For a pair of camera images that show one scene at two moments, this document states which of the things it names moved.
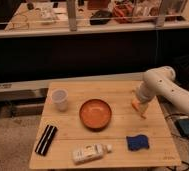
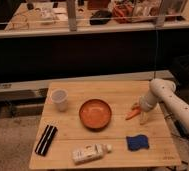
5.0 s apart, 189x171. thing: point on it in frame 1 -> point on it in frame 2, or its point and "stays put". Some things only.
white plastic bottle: [91, 152] stays put
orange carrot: [136, 104] -> [135, 111]
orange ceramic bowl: [95, 114] stays put
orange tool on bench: [124, 13] stays put
